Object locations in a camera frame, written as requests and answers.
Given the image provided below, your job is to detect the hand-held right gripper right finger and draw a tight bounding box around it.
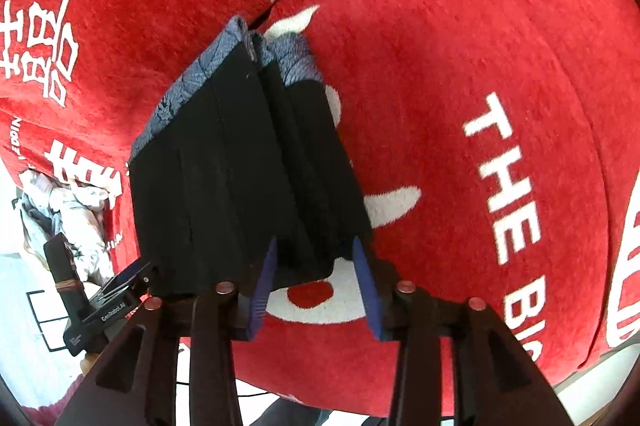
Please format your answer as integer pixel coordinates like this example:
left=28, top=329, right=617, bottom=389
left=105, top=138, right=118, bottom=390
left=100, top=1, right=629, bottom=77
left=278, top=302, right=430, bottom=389
left=351, top=236, right=576, bottom=426

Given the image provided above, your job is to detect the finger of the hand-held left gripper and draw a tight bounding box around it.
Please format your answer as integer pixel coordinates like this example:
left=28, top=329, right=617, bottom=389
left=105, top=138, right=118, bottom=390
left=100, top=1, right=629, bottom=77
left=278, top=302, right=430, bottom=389
left=99, top=261, right=162, bottom=303

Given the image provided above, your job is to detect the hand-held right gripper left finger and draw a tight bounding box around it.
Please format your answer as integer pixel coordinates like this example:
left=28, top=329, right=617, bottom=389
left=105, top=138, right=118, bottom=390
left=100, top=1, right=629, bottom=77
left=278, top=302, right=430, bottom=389
left=55, top=236, right=279, bottom=426

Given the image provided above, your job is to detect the black pants grey patterned waistband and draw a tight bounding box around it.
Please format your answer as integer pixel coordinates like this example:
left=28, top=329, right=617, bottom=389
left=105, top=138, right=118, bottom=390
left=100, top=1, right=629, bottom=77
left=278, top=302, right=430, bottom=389
left=127, top=16, right=376, bottom=299

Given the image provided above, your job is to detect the person's left forearm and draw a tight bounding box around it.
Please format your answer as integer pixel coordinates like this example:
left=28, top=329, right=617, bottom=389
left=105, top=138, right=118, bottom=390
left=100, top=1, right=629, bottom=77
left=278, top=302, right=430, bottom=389
left=20, top=378, right=88, bottom=426

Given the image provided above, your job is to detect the pile of white grey cloth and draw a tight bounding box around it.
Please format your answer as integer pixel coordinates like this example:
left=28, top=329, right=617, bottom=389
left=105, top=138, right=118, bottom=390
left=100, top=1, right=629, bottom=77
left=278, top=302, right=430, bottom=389
left=14, top=168, right=115, bottom=287

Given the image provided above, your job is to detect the person's leg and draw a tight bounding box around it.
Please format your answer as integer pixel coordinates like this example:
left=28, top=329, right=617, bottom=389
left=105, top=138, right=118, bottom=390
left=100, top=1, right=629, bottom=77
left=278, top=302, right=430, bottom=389
left=245, top=393, right=332, bottom=426

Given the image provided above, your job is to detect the red printed sofa cover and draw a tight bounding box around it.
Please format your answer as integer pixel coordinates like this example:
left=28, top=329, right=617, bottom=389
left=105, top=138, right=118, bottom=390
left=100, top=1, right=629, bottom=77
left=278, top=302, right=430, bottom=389
left=0, top=0, right=640, bottom=417

